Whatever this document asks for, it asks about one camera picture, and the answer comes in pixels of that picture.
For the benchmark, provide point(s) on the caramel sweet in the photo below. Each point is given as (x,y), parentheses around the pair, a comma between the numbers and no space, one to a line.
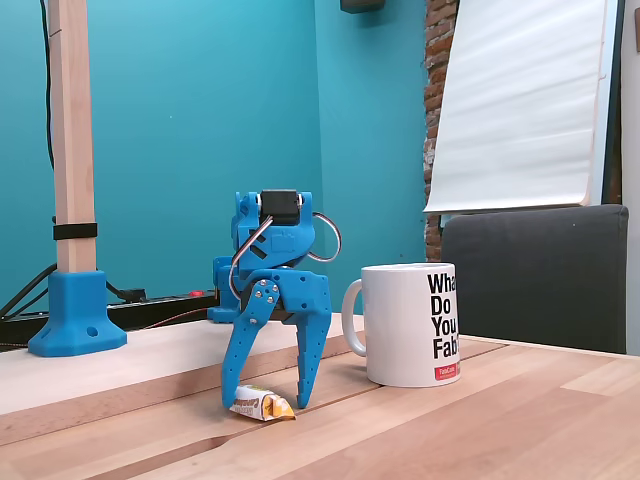
(260,405)

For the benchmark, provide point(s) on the white printed mug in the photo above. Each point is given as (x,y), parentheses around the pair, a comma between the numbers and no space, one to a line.
(395,325)

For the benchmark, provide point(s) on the black power strip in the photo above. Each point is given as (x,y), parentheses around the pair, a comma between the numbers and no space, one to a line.
(160,310)

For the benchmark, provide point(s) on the dark grey chair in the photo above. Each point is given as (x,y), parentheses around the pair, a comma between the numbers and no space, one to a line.
(535,275)

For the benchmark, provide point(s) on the white flip chart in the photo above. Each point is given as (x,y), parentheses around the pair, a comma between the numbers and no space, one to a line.
(520,100)

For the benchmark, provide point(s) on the blue post mount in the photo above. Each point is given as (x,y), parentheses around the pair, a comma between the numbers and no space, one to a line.
(75,320)

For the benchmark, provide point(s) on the wooden post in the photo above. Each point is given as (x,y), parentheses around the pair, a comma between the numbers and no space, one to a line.
(72,125)

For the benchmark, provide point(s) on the black wall box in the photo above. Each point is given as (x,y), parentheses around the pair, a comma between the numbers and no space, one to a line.
(362,5)

